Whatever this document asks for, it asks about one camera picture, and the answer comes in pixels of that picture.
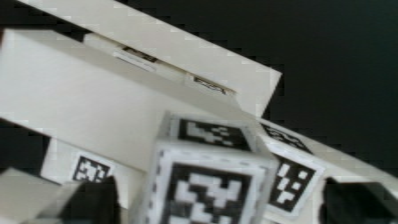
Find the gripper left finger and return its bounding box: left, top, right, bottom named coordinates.
left=23, top=176, right=123, bottom=224

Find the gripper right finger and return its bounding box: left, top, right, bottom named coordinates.
left=318, top=178, right=398, bottom=224

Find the white tagged nut cube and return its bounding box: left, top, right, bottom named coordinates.
left=130, top=113, right=279, bottom=224

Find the white chair back frame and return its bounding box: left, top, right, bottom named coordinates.
left=0, top=0, right=398, bottom=224

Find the white chair leg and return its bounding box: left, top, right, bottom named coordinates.
left=84, top=33, right=183, bottom=77
left=178, top=73, right=235, bottom=97

